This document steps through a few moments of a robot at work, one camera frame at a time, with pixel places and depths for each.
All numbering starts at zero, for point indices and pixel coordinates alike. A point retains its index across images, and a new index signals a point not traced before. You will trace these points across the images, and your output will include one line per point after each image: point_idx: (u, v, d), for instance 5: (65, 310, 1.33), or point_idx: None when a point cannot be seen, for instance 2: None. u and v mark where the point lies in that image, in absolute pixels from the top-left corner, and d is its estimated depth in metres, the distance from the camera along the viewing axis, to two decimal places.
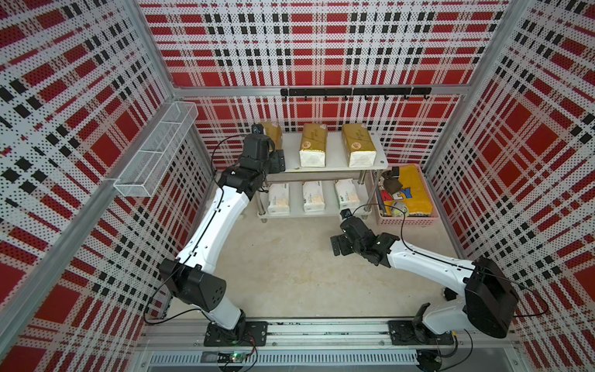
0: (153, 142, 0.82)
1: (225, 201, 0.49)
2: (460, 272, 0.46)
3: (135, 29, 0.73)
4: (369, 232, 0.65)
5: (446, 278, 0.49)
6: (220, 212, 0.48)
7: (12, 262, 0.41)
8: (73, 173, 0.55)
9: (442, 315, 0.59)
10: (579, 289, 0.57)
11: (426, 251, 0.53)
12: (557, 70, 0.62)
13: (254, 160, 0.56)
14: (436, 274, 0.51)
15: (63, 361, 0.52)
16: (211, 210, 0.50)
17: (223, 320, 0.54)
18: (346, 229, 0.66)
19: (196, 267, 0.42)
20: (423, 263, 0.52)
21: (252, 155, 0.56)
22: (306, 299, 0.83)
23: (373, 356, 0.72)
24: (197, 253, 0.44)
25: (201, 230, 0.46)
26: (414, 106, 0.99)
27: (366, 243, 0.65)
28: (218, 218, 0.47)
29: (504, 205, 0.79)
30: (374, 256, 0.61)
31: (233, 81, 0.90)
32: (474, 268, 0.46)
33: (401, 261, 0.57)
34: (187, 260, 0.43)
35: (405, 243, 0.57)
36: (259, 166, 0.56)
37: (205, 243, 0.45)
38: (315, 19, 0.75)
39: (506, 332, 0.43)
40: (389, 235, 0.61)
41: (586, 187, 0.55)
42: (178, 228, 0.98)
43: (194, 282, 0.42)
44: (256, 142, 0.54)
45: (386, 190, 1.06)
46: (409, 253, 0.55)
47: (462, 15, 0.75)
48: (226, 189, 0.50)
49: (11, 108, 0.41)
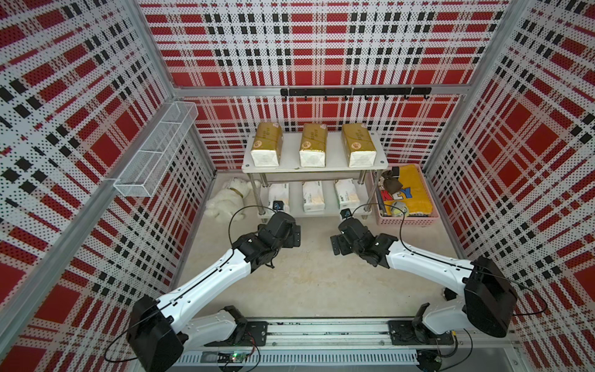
0: (153, 142, 0.82)
1: (230, 263, 0.50)
2: (459, 272, 0.46)
3: (135, 29, 0.73)
4: (367, 232, 0.65)
5: (443, 278, 0.50)
6: (218, 272, 0.48)
7: (12, 261, 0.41)
8: (73, 173, 0.55)
9: (445, 315, 0.58)
10: (580, 289, 0.57)
11: (424, 252, 0.53)
12: (557, 70, 0.62)
13: (273, 235, 0.59)
14: (435, 275, 0.51)
15: (63, 361, 0.52)
16: (213, 267, 0.49)
17: (214, 336, 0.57)
18: (344, 229, 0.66)
19: (168, 318, 0.40)
20: (421, 263, 0.52)
21: (272, 230, 0.60)
22: (306, 299, 0.83)
23: (373, 356, 0.72)
24: (177, 303, 0.42)
25: (194, 283, 0.46)
26: (414, 106, 0.99)
27: (365, 244, 0.65)
28: (214, 278, 0.47)
29: (504, 205, 0.79)
30: (373, 258, 0.62)
31: (233, 81, 0.90)
32: (473, 268, 0.46)
33: (400, 262, 0.57)
34: (164, 306, 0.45)
35: (403, 243, 0.57)
36: (273, 242, 0.59)
37: (189, 298, 0.44)
38: (315, 19, 0.75)
39: (506, 332, 0.43)
40: (388, 235, 0.61)
41: (586, 188, 0.56)
42: (178, 228, 0.98)
43: (156, 334, 0.40)
44: (282, 221, 0.58)
45: (386, 190, 1.06)
46: (407, 253, 0.55)
47: (462, 15, 0.75)
48: (236, 253, 0.52)
49: (11, 108, 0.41)
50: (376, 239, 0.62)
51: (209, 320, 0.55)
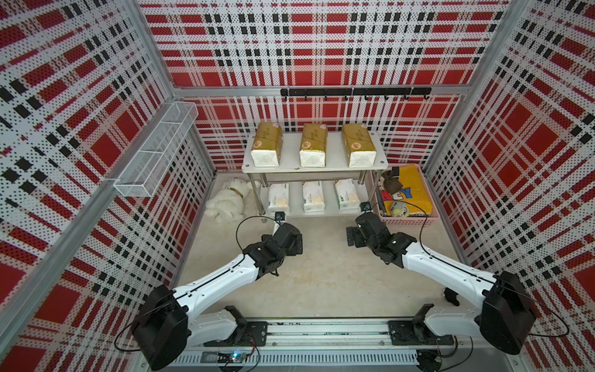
0: (153, 142, 0.82)
1: (241, 266, 0.53)
2: (479, 284, 0.44)
3: (135, 29, 0.73)
4: (385, 230, 0.64)
5: (463, 287, 0.48)
6: (231, 273, 0.51)
7: (12, 262, 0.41)
8: (73, 173, 0.55)
9: (455, 323, 0.56)
10: (579, 289, 0.57)
11: (444, 257, 0.51)
12: (557, 70, 0.62)
13: (278, 246, 0.64)
14: (455, 283, 0.49)
15: (63, 361, 0.52)
16: (225, 267, 0.52)
17: (214, 335, 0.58)
18: (362, 222, 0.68)
19: (184, 308, 0.42)
20: (441, 270, 0.51)
21: (278, 240, 0.64)
22: (306, 299, 0.83)
23: (373, 356, 0.72)
24: (192, 294, 0.45)
25: (208, 279, 0.48)
26: (414, 106, 0.99)
27: (381, 241, 0.64)
28: (225, 277, 0.50)
29: (504, 205, 0.79)
30: (388, 256, 0.61)
31: (233, 81, 0.90)
32: (494, 281, 0.44)
33: (417, 264, 0.56)
34: (181, 295, 0.44)
35: (421, 246, 0.56)
36: (280, 253, 0.63)
37: (203, 291, 0.46)
38: (315, 19, 0.75)
39: (520, 349, 0.42)
40: (405, 235, 0.60)
41: (586, 188, 0.56)
42: (178, 228, 0.98)
43: (170, 323, 0.41)
44: (287, 232, 0.63)
45: (386, 190, 1.06)
46: (426, 256, 0.53)
47: (462, 15, 0.75)
48: (246, 257, 0.56)
49: (11, 108, 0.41)
50: (394, 237, 0.61)
51: (211, 318, 0.55)
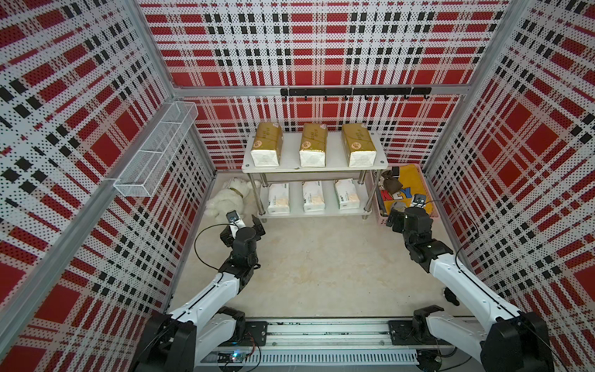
0: (153, 142, 0.82)
1: (225, 280, 0.57)
2: (497, 310, 0.43)
3: (135, 29, 0.73)
4: (425, 232, 0.63)
5: (479, 308, 0.47)
6: (218, 287, 0.54)
7: (12, 261, 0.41)
8: (73, 173, 0.55)
9: (455, 335, 0.56)
10: (579, 289, 0.57)
11: (473, 275, 0.50)
12: (557, 70, 0.62)
13: (245, 258, 0.68)
14: (471, 299, 0.49)
15: (63, 361, 0.52)
16: (211, 284, 0.55)
17: (218, 339, 0.58)
18: (408, 216, 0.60)
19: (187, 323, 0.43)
20: (462, 283, 0.51)
21: (242, 253, 0.67)
22: (305, 299, 0.83)
23: (373, 356, 0.72)
24: (190, 311, 0.46)
25: (198, 296, 0.51)
26: (414, 106, 0.99)
27: (419, 240, 0.64)
28: (214, 291, 0.53)
29: (504, 205, 0.79)
30: (417, 256, 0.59)
31: (233, 81, 0.90)
32: (517, 314, 0.42)
33: (442, 272, 0.56)
34: (180, 315, 0.45)
35: (455, 259, 0.55)
36: (250, 263, 0.66)
37: (199, 307, 0.47)
38: (315, 19, 0.75)
39: None
40: (442, 243, 0.60)
41: (586, 187, 0.55)
42: (178, 228, 0.98)
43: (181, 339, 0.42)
44: (245, 242, 0.64)
45: (386, 190, 1.06)
46: (455, 268, 0.53)
47: (462, 15, 0.75)
48: (225, 273, 0.59)
49: (11, 108, 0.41)
50: (430, 242, 0.61)
51: (207, 328, 0.54)
